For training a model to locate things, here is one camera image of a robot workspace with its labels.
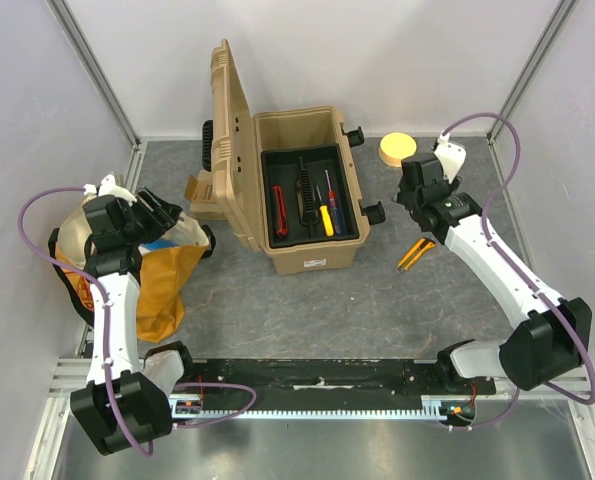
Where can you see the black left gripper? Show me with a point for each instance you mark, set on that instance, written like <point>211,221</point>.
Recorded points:
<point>161,220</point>

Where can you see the tan plastic toolbox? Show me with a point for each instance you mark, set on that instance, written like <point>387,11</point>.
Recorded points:
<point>232,143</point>

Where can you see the red utility knife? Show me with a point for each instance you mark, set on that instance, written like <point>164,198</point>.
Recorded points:
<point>280,222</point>

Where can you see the black toolbox tray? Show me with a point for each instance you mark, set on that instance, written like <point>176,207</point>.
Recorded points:
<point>297,172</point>

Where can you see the yellow handle screwdriver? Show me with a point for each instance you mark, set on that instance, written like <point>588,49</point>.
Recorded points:
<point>325,214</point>

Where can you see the blue red handle screwdriver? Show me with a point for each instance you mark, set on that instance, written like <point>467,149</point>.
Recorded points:
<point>338,223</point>

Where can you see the yellow utility knife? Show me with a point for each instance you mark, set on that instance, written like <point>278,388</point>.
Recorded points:
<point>423,245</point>

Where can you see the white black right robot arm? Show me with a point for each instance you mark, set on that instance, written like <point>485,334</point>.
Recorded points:
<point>549,333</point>

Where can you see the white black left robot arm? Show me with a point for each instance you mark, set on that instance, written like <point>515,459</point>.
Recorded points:
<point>125,401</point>

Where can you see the brown cardboard box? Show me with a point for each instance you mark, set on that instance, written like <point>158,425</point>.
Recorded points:
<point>202,200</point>

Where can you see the yellow canvas tote bag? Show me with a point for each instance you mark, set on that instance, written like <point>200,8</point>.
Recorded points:
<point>167,265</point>

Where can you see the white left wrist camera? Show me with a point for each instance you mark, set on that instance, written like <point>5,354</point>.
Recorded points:
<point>109,186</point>

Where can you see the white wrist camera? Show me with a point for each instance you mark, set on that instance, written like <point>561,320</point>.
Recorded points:
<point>109,186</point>
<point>451,156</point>

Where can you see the grey slotted cable duct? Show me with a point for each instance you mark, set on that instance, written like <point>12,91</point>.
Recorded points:
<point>190,407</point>

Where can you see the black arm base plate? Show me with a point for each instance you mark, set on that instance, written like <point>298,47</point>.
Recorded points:
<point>405,376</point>

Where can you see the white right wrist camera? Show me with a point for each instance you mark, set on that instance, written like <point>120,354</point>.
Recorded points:
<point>451,156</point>

